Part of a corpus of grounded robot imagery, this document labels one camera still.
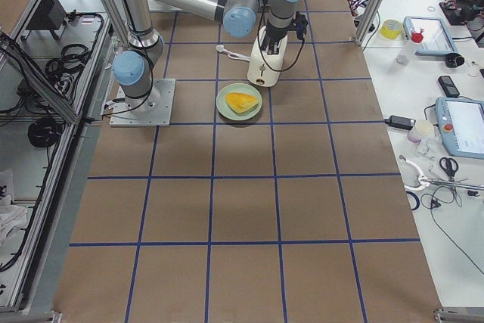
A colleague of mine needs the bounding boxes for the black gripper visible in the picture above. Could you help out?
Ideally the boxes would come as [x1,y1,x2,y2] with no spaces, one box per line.
[261,22,287,51]

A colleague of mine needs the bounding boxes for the white toaster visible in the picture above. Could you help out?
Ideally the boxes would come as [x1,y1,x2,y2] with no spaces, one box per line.
[247,26,288,87]

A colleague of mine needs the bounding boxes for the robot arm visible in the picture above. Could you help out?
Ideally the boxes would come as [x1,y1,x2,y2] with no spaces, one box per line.
[113,0,308,116]

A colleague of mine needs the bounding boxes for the bread slice on plate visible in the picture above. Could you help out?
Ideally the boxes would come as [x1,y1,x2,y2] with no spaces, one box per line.
[225,92,259,113]

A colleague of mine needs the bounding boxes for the green plate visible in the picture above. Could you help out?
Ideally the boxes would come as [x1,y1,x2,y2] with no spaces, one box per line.
[216,83,262,121]

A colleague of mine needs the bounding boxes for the yellow tape roll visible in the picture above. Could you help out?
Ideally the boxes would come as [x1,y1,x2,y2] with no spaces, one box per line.
[380,19,402,39]

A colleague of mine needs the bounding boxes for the clear bottle red cap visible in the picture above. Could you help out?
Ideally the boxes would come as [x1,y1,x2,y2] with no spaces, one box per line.
[396,29,424,65]

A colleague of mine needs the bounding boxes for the black power adapter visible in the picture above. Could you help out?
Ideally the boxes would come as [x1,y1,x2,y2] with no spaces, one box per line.
[384,115,416,131]

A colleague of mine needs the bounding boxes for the white paper cup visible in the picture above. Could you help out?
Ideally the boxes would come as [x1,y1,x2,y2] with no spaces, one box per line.
[407,120,435,143]

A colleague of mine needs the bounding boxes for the black scissors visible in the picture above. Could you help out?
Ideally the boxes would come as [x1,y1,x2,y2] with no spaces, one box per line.
[439,157,459,182]

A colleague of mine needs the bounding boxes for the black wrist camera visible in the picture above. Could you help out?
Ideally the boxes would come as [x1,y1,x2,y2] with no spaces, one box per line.
[292,11,308,41]

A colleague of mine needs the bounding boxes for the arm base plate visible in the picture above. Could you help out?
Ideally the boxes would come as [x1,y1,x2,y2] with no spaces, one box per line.
[109,79,176,127]

